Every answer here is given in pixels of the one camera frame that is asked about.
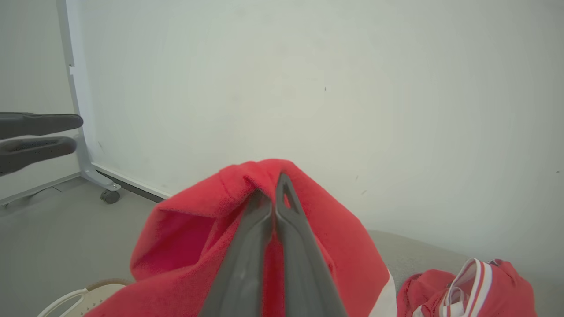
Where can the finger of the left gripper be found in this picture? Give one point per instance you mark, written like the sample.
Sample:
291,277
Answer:
35,124
26,154

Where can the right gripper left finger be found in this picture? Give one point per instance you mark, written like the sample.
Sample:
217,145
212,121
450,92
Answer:
244,268

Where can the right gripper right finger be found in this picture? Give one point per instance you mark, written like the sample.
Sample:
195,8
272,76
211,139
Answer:
304,273

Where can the red sweatshirt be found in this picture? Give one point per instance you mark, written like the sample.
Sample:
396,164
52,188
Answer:
185,237

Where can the beige laundry basket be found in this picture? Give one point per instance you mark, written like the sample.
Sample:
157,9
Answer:
99,296

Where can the grey caster wheel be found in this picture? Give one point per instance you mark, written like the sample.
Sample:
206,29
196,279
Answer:
110,196

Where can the red white striped garment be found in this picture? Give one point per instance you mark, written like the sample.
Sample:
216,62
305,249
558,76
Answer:
506,286

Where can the white partition frame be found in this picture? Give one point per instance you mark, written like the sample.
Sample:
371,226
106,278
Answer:
86,163

